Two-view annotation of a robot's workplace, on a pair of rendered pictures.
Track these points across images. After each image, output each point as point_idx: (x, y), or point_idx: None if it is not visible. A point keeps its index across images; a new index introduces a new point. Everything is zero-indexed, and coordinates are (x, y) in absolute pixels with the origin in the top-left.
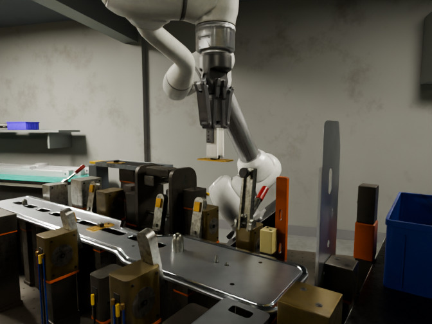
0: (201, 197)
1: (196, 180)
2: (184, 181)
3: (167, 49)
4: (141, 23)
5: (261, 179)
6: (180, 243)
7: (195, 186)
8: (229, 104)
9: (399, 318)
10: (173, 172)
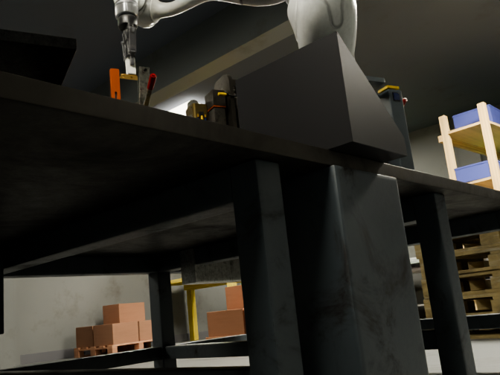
0: (209, 99)
1: (229, 84)
2: (221, 89)
3: (181, 7)
4: (146, 24)
5: (295, 34)
6: None
7: (228, 89)
8: (129, 39)
9: None
10: (214, 85)
